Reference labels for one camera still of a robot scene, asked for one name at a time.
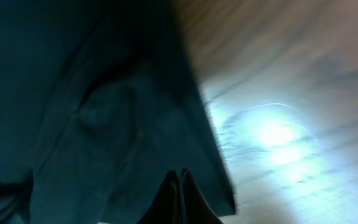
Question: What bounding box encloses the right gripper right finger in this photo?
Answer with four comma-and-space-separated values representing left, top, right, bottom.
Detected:
180, 169, 223, 224

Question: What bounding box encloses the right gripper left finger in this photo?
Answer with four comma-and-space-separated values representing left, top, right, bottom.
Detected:
137, 171, 179, 224

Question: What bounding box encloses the black t-shirt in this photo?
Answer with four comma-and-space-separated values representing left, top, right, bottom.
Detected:
0, 0, 236, 223

